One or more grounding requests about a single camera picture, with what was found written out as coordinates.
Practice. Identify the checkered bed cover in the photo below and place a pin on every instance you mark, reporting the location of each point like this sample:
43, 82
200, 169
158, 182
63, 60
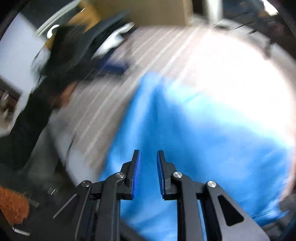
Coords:
228, 67

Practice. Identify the black storage bag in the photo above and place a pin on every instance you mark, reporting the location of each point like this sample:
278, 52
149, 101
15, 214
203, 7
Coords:
73, 47

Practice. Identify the wooden cabinet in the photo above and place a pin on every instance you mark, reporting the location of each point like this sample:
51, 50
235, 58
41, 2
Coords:
149, 12

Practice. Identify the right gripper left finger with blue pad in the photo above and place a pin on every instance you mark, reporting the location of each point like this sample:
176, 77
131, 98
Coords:
93, 211

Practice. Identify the blue garment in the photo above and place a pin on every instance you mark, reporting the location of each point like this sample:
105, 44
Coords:
238, 132

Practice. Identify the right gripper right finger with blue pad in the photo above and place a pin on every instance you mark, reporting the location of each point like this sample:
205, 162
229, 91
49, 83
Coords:
204, 211

